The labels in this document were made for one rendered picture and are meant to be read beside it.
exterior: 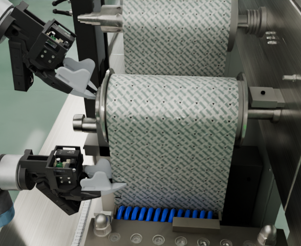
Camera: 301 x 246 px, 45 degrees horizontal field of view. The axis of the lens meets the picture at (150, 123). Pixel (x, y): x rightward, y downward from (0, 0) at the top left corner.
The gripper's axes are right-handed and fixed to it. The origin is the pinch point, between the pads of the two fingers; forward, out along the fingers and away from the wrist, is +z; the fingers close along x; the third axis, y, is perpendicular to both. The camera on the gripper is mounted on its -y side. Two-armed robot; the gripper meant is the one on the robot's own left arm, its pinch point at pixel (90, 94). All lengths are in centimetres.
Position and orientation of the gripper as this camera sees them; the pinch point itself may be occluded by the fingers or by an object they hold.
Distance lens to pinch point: 73.9
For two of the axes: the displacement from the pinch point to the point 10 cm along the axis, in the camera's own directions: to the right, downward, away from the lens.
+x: 0.8, -5.8, 8.1
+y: 6.3, -6.0, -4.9
